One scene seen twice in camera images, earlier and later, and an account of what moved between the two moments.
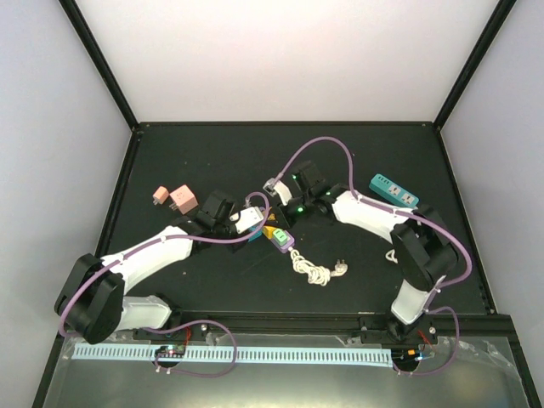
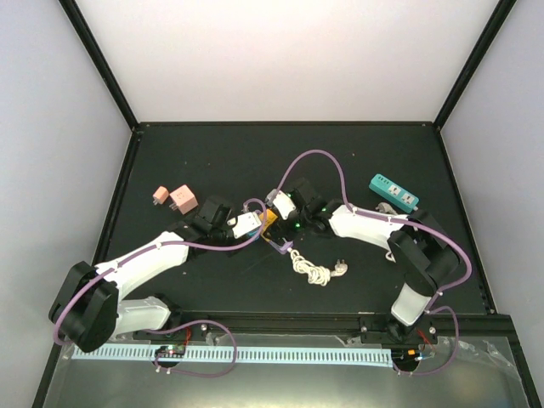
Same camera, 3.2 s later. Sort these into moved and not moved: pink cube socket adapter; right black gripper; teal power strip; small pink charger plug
Moved: right black gripper
Not moved: pink cube socket adapter; small pink charger plug; teal power strip
